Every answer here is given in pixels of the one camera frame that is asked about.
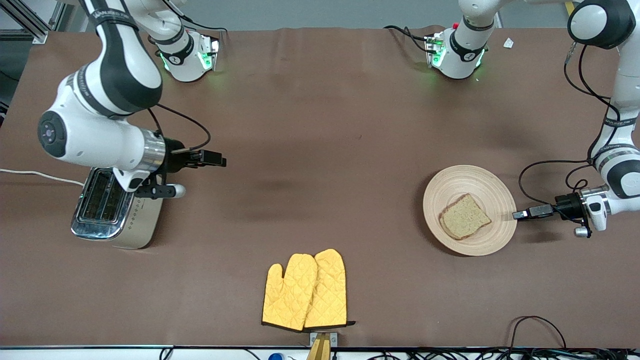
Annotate round light wooden plate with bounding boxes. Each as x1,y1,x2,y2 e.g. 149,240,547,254
422,165,518,257

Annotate slice of brown bread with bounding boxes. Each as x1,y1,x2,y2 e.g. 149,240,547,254
439,193,493,241

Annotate cream and chrome toaster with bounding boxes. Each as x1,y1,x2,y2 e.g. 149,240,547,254
70,167,165,250

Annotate brown table cover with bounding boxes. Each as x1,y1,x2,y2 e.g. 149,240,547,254
0,26,640,349

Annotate yellow quilted oven mitt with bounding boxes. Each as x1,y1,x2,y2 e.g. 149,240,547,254
261,253,319,332
303,248,356,329

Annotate black looped cable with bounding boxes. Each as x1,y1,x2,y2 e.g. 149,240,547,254
509,315,568,351

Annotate black right arm base cable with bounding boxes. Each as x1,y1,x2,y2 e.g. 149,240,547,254
160,0,229,35

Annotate black arm base cable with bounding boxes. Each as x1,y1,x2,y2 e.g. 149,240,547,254
383,24,434,54
160,0,229,35

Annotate white toaster power cable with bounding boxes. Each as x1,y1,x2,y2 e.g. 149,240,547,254
0,168,85,187

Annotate bundle of black cables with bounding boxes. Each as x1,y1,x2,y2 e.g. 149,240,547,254
370,347,640,360

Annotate aluminium frame profile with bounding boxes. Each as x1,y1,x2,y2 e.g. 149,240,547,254
0,0,69,44

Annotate small metal table bracket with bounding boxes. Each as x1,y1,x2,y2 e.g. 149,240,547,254
309,331,339,347

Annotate yellow wooden post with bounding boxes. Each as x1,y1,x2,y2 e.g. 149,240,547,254
305,334,332,360

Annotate black left arm base cable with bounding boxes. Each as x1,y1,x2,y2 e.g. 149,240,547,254
383,24,434,54

